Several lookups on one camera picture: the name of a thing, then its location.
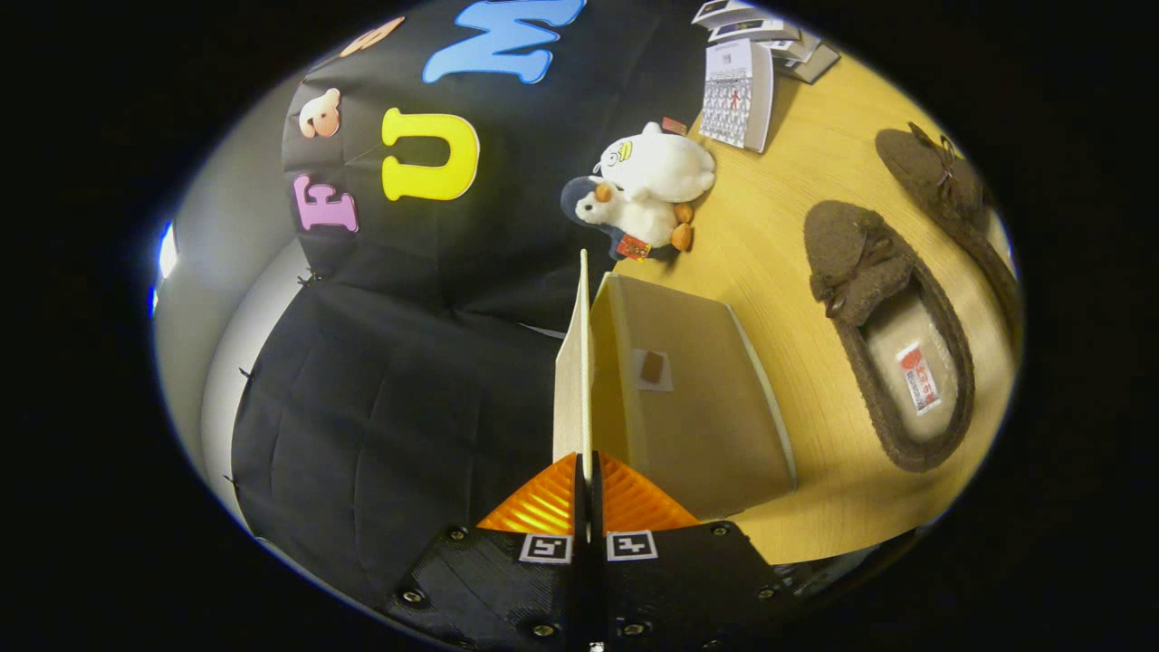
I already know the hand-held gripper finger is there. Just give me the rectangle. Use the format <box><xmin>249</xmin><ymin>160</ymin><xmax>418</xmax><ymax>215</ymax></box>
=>
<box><xmin>382</xmin><ymin>451</ymin><xmax>592</xmax><ymax>652</ymax></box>
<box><xmin>591</xmin><ymin>451</ymin><xmax>798</xmax><ymax>652</ymax></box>

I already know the beige fabric storage box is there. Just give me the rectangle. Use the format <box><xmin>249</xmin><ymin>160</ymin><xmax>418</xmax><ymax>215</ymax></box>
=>
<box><xmin>552</xmin><ymin>249</ymin><xmax>800</xmax><ymax>523</ymax></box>

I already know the brown fuzzy shoe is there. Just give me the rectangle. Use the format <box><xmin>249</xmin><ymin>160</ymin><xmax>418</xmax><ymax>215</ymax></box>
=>
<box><xmin>803</xmin><ymin>200</ymin><xmax>977</xmax><ymax>475</ymax></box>
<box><xmin>875</xmin><ymin>121</ymin><xmax>1025</xmax><ymax>363</ymax></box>

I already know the grey white penguin plush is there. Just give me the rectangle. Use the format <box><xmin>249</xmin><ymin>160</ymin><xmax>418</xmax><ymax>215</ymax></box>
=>
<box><xmin>559</xmin><ymin>176</ymin><xmax>696</xmax><ymax>263</ymax></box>

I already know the white duck plush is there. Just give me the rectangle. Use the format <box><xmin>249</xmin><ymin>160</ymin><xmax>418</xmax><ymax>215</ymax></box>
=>
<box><xmin>592</xmin><ymin>116</ymin><xmax>717</xmax><ymax>206</ymax></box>

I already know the patterned cover book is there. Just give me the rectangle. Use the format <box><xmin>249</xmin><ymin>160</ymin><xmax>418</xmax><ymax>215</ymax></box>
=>
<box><xmin>697</xmin><ymin>37</ymin><xmax>777</xmax><ymax>155</ymax></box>

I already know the dark grey book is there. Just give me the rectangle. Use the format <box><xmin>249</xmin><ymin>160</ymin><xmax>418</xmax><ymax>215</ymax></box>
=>
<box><xmin>794</xmin><ymin>43</ymin><xmax>842</xmax><ymax>85</ymax></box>

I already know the thin white book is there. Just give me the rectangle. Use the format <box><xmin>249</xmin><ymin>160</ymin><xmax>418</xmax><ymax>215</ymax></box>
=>
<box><xmin>768</xmin><ymin>34</ymin><xmax>822</xmax><ymax>65</ymax></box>

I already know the white book blue picture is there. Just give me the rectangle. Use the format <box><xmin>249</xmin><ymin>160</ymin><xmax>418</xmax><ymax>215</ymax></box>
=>
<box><xmin>707</xmin><ymin>17</ymin><xmax>803</xmax><ymax>45</ymax></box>

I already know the white book dark picture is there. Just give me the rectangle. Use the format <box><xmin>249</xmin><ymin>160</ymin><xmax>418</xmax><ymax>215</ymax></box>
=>
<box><xmin>692</xmin><ymin>0</ymin><xmax>762</xmax><ymax>27</ymax></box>

